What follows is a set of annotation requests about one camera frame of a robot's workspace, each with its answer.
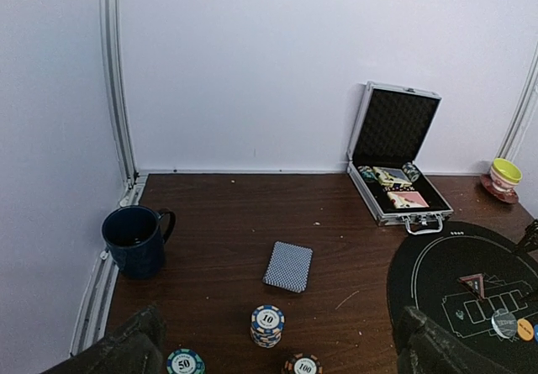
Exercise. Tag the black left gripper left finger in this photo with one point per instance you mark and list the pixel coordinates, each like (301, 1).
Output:
(134, 347)

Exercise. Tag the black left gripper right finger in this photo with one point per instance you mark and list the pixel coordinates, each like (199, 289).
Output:
(423, 346)

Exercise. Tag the green 50 chip stack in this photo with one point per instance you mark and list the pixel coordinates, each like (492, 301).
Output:
(185, 361)

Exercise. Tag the orange 100 chip stack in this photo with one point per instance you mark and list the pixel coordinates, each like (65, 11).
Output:
(302, 363)

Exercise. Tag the red triangle card holder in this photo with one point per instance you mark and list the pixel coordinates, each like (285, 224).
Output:
(474, 284)

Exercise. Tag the clear dealer button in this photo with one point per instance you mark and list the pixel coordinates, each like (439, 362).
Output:
(504, 323)

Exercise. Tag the round black poker mat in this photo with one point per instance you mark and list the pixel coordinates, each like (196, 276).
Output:
(424, 271)

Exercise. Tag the orange big blind button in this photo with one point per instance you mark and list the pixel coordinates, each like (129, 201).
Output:
(525, 330)

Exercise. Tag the dark blue ceramic mug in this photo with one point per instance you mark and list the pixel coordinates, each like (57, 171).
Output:
(136, 236)

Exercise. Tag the card box in case lower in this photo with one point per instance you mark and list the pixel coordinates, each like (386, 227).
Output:
(405, 199)

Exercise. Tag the card box in case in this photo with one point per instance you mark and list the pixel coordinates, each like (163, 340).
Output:
(389, 177)
(405, 199)

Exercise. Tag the blue-backed card deck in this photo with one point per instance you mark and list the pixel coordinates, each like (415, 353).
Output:
(288, 267)

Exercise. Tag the red saucer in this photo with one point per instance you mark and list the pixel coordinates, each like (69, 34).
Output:
(509, 197)

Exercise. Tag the card box in case upper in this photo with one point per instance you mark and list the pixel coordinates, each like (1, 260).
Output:
(389, 177)

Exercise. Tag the chips in case right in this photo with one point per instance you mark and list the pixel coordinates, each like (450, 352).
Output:
(411, 171)

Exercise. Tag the chips in case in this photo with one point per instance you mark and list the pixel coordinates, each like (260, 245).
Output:
(411, 171)
(367, 173)

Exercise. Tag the chips in case left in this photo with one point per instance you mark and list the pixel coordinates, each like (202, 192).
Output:
(367, 173)

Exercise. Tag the yellow-green cup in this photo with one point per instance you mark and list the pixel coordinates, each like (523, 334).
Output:
(505, 174)

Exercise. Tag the aluminium poker case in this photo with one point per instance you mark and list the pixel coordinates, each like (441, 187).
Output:
(390, 128)

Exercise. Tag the right aluminium frame post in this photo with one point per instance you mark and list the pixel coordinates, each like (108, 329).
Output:
(523, 114)

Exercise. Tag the aluminium frame post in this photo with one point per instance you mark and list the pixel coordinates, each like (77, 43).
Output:
(113, 74)
(523, 114)

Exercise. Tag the left aluminium frame post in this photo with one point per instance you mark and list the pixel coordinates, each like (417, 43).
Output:
(113, 74)

